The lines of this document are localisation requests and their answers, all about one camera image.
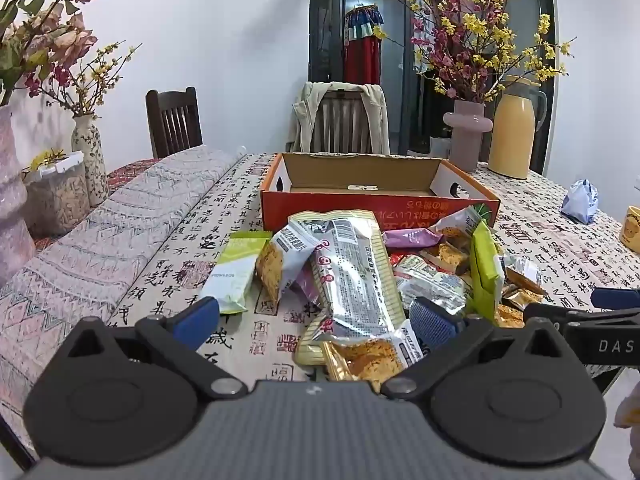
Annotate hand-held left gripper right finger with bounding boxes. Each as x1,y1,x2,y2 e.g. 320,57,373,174
380,297,574,401

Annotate beige jacket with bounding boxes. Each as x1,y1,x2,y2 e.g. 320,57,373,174
289,81,392,156

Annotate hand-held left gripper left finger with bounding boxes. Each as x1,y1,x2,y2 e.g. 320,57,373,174
64,297,248,401

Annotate large pink ribbed vase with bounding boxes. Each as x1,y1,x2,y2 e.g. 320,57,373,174
0,102,36,286

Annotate dark wooden chair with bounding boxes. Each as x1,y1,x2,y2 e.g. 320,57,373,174
145,86,203,160

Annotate yellow thermos jug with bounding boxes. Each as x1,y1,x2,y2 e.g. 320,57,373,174
487,76,548,180

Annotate green white snack packet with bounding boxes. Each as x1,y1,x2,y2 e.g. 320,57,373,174
200,231,273,314
469,220,506,321

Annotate red patterned cloth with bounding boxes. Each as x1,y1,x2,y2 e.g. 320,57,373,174
35,157,161,251

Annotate red hanging decoration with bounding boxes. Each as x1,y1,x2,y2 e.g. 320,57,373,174
342,4,386,86

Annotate purple snack packet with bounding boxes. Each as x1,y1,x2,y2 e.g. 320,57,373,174
295,264,321,306
382,228,446,251

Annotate slatted wooden chair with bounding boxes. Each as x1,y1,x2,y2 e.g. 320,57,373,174
312,91,373,155

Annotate clear container white lid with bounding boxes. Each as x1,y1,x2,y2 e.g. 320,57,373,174
22,151,91,238

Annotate yellow mug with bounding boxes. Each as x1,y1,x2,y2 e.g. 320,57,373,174
619,205,640,253

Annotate dried rose bouquet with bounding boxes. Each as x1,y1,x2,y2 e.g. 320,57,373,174
0,0,113,106

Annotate gold floss cake packet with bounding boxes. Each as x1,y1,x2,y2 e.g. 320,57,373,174
420,242,471,276
320,332,426,382

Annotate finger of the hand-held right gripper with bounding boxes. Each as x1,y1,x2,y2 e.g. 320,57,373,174
590,287,640,311
524,302,640,330

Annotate orange cardboard box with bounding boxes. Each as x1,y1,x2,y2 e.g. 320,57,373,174
260,152,502,233

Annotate blue white plastic bag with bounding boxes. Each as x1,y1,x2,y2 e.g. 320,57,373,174
561,179,599,225

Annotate pale pink ceramic vase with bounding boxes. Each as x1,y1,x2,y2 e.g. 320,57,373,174
443,100,495,172

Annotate yellow blossom twigs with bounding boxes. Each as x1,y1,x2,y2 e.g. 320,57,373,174
25,42,143,118

